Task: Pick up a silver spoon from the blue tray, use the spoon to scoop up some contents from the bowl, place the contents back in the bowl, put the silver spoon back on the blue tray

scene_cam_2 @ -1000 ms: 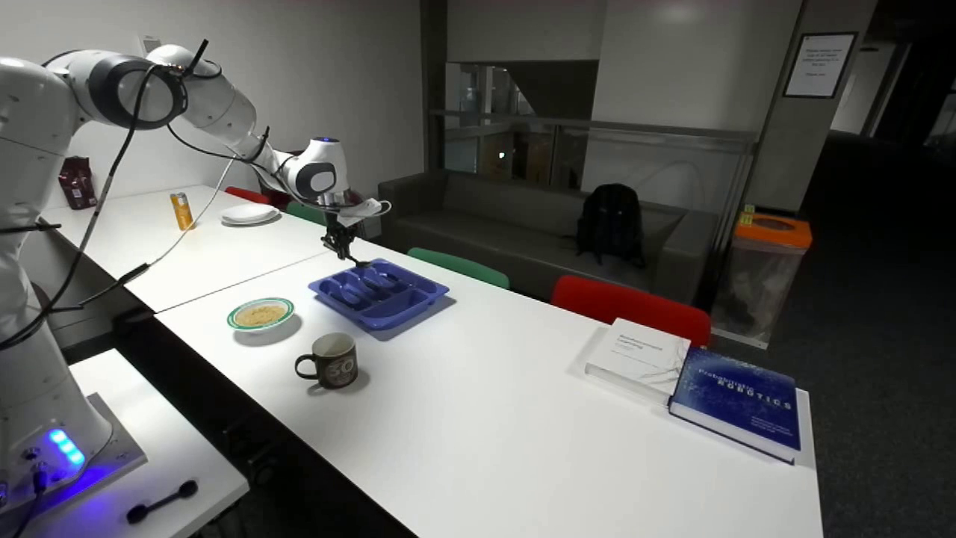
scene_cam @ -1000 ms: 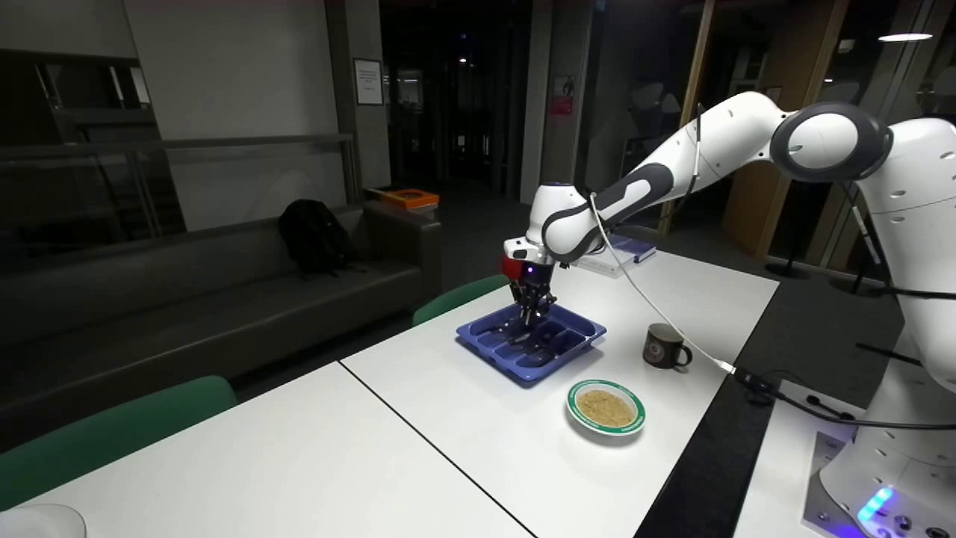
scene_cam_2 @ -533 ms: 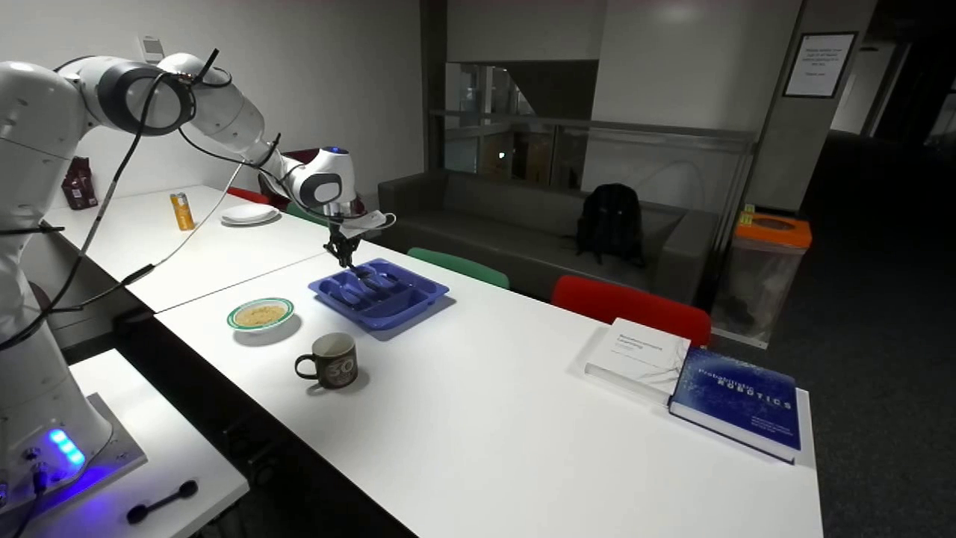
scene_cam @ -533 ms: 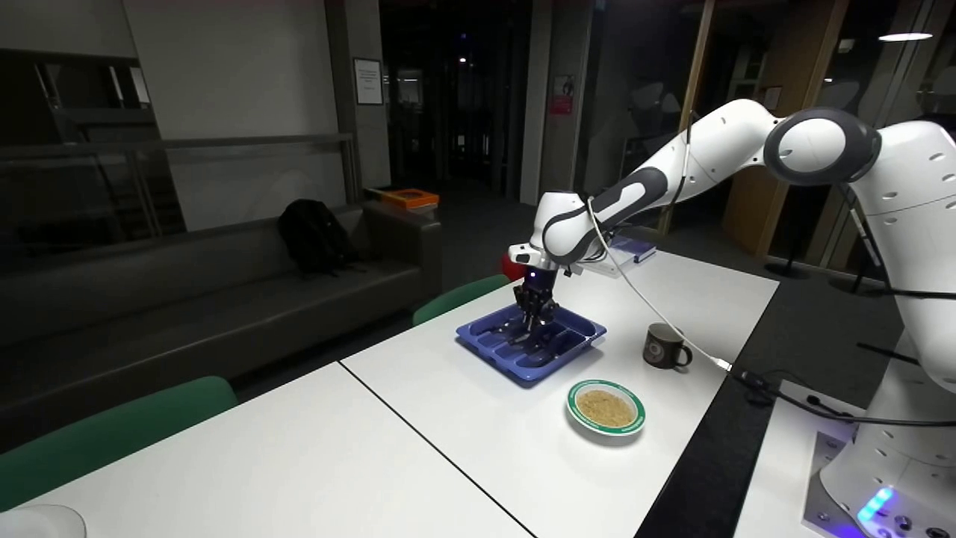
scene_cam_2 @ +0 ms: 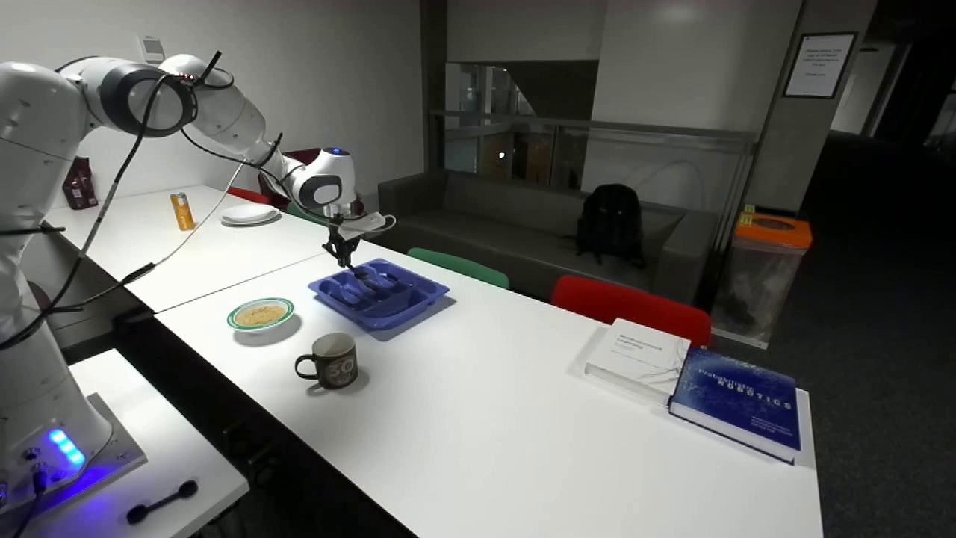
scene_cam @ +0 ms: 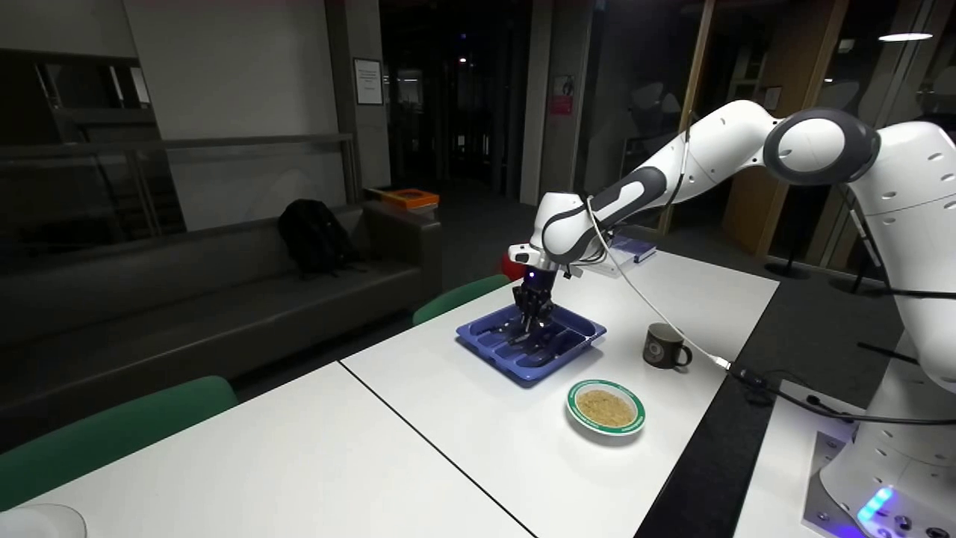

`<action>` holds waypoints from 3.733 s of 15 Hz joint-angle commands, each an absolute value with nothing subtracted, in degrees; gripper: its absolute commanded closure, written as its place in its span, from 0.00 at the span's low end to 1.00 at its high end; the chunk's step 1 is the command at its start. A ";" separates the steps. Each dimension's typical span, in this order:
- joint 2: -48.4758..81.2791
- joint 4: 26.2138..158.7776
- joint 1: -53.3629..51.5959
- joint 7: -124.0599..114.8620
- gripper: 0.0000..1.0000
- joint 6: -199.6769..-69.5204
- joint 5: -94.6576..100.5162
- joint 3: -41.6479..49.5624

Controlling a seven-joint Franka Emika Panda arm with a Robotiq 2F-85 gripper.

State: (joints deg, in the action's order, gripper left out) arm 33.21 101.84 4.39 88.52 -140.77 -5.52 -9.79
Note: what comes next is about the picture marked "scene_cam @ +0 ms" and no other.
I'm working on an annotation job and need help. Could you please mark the dark ceramic mug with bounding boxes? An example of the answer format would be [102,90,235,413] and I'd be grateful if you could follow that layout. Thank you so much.
[639,318,697,374]

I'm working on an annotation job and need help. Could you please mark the green rimmed white bowl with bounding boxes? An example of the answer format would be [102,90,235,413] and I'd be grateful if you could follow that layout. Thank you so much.
[561,374,652,442]

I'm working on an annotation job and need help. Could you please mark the blue plastic cutlery tray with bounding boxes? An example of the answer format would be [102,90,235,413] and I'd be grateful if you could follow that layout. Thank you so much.
[453,296,610,387]

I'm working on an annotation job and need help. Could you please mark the glass balustrade with handrail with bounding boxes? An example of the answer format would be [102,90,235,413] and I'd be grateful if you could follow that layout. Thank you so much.
[0,130,355,250]

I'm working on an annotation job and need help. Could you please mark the ceiling light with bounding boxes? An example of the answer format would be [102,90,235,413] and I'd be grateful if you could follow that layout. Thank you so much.
[876,27,939,43]

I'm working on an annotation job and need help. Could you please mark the green chair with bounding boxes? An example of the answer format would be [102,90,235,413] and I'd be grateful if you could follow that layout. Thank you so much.
[0,374,240,514]
[409,271,513,329]

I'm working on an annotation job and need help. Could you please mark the robot cable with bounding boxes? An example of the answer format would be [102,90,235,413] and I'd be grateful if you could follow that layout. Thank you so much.
[582,193,956,430]

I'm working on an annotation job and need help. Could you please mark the framed wall notice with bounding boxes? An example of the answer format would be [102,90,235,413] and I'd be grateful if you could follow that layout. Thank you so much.
[352,57,386,108]

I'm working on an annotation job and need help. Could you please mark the black backpack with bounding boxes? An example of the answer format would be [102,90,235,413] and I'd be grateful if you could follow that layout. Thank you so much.
[274,196,358,278]

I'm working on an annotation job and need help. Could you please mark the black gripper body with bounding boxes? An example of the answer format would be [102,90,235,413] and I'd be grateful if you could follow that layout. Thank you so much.
[513,265,557,305]

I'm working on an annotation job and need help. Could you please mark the grey sofa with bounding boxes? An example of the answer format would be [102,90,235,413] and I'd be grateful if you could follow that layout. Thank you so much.
[0,203,446,450]

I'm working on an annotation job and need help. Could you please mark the red wall sign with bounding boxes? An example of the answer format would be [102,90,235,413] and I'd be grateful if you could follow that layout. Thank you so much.
[546,70,579,121]

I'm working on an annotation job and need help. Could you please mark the blue hardcover book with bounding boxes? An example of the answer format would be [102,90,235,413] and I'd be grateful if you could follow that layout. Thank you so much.
[607,232,660,265]

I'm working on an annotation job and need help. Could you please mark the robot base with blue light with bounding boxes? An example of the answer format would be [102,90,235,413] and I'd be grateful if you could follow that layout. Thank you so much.
[803,427,956,538]

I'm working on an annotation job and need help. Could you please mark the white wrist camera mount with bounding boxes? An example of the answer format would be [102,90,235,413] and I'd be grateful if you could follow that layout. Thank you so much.
[506,239,561,271]

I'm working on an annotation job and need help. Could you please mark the brown cereal flakes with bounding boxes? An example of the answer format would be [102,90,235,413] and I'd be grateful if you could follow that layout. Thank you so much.
[576,387,637,427]

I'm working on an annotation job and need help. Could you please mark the orange lidded bin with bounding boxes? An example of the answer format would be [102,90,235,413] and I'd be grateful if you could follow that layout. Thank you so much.
[361,185,446,291]

